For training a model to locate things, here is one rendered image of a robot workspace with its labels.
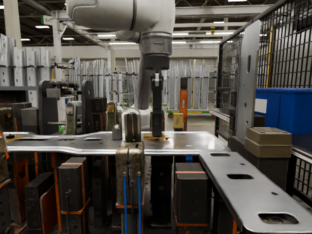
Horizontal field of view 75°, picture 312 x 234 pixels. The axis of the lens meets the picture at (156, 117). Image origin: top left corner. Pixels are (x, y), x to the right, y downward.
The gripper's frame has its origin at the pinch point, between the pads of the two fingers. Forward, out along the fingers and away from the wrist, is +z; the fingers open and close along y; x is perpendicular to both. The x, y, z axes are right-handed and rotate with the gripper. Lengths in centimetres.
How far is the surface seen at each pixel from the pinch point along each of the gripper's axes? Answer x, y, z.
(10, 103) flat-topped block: -67, -30, -4
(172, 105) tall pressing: 58, -690, 58
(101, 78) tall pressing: -223, -760, -42
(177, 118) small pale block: 7.3, -10.8, 0.0
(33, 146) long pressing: -34.4, 7.9, 5.1
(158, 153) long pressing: 0.4, 12.0, 5.7
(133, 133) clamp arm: -5.3, 17.4, -0.8
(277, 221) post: 16.6, 36.9, 6.7
